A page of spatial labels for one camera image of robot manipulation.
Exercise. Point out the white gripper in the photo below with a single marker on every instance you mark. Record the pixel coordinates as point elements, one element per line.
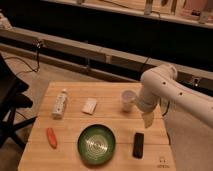
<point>148,118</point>

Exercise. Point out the green ceramic bowl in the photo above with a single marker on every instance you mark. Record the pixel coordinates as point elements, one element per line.
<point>96,144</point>

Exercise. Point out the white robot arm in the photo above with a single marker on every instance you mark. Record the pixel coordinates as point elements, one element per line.
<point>160,82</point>

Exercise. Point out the white paper cup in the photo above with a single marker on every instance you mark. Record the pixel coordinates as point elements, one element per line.
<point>128,99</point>

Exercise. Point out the black rectangular remote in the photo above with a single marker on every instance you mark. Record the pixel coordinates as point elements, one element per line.
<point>138,145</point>

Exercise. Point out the white rectangular block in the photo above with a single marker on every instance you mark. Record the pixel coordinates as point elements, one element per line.
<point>89,106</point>

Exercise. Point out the white plastic bottle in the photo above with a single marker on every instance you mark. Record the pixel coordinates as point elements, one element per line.
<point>60,104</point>

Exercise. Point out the orange carrot toy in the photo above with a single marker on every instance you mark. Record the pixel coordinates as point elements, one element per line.
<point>51,138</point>

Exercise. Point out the wooden shelf with items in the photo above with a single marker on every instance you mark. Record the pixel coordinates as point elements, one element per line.
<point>197,10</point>

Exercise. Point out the black office chair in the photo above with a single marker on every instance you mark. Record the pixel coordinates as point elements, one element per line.
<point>11,98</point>

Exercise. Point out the long metal rail beam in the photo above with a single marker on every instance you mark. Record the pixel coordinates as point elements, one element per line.
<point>95,61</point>

